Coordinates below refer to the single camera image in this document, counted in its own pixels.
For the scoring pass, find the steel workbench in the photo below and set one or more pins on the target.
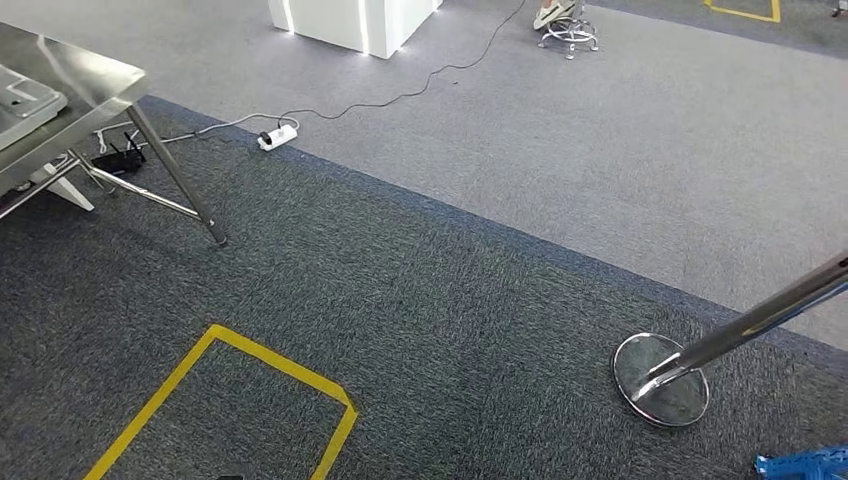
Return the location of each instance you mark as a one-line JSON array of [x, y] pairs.
[[73, 79]]

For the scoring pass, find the blue metal shelf rack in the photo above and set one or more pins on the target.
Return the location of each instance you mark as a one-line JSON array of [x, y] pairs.
[[805, 465]]

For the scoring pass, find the white power strip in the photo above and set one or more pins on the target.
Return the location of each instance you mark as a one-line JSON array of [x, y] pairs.
[[278, 137]]

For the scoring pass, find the yellow floor tape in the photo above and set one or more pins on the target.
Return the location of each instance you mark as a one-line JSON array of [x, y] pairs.
[[742, 13], [285, 368]]

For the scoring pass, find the white box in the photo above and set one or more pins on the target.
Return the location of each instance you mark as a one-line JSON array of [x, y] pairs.
[[344, 23]]

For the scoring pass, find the grey chair base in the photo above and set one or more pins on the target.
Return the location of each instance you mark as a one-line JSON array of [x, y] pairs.
[[570, 33]]

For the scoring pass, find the person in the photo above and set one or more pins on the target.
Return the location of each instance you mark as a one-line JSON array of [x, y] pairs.
[[550, 14]]

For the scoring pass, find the black router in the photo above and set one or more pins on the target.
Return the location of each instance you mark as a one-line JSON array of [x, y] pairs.
[[119, 162]]

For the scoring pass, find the stamped metal plate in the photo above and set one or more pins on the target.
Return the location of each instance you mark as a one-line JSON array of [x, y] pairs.
[[26, 106]]

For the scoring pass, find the dark metal stanchion post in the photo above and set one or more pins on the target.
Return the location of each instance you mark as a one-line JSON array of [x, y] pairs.
[[662, 381]]

